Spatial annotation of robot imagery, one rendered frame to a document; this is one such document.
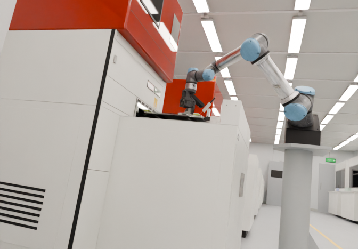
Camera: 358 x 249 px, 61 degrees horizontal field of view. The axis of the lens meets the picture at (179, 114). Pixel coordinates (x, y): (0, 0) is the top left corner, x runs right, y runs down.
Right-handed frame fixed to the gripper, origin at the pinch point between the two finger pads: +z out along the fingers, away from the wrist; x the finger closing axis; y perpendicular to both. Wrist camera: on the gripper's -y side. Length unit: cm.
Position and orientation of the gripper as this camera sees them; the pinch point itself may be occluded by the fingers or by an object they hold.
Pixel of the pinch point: (189, 120)
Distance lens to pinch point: 198.0
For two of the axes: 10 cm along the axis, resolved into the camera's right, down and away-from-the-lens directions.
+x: 4.3, -1.3, -8.9
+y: -8.9, -2.1, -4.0
